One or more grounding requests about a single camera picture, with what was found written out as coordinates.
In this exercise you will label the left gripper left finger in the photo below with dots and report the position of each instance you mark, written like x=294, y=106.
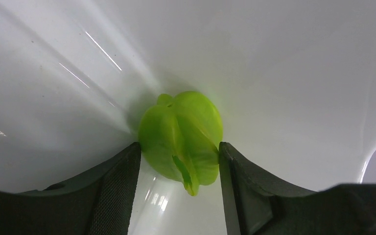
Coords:
x=97, y=201

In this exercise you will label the green star fruit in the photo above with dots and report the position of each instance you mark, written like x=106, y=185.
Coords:
x=180, y=136

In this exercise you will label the white plastic bin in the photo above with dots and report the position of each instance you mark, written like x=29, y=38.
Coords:
x=293, y=80

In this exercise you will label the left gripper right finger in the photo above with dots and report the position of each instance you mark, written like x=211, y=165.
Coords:
x=256, y=202

